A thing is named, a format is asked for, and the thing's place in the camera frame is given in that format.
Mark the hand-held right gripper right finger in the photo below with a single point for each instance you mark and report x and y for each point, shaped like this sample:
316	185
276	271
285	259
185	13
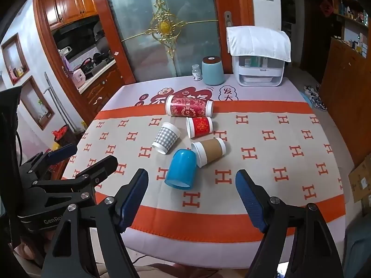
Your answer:
250	199

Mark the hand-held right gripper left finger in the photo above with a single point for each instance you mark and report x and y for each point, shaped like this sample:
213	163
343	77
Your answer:
134	197

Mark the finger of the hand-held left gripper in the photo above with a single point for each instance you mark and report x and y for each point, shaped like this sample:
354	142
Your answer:
63	151
100	166

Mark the blue plastic cup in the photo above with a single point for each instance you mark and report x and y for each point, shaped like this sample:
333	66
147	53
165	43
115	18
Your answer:
180	169

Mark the brown sleeved paper cup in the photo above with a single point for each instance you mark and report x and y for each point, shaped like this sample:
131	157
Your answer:
209	150

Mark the grey checked paper cup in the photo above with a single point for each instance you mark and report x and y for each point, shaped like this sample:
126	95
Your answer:
166	137

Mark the short red paper cup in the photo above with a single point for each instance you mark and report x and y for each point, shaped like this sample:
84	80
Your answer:
200	126

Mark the tall red patterned cup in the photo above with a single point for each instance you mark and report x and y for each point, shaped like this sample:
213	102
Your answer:
188	106

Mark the bin with red bag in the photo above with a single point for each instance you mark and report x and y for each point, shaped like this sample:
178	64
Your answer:
64	134

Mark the orange patterned blanket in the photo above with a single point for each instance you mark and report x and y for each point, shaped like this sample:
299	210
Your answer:
275	150

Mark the wooden kitchen counter cabinet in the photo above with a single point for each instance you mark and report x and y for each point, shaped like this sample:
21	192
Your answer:
101	89

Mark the pink rice cooker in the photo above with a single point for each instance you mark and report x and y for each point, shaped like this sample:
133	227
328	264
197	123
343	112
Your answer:
79	78

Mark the cardboard box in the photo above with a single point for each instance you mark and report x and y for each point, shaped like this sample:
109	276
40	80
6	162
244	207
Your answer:
361	176

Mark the pair of shoes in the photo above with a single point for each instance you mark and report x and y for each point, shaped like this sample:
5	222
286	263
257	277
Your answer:
315	96

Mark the white countertop appliance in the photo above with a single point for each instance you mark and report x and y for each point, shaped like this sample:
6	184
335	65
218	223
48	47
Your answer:
260	71

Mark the teal ceramic jar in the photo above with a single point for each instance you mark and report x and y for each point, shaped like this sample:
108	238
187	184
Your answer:
213	71

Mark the small white bottle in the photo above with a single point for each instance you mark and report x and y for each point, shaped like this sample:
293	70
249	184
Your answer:
197	72

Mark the wooden shelf cabinet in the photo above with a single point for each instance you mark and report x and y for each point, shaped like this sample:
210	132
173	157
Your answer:
345	92

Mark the white quilted cloth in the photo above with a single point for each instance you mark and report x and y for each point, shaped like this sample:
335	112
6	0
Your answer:
258	42

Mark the frosted glass door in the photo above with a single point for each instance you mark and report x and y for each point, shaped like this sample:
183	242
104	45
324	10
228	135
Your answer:
145	11

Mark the wooden kitchen wall cabinets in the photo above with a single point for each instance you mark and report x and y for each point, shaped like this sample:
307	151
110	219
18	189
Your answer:
68	5

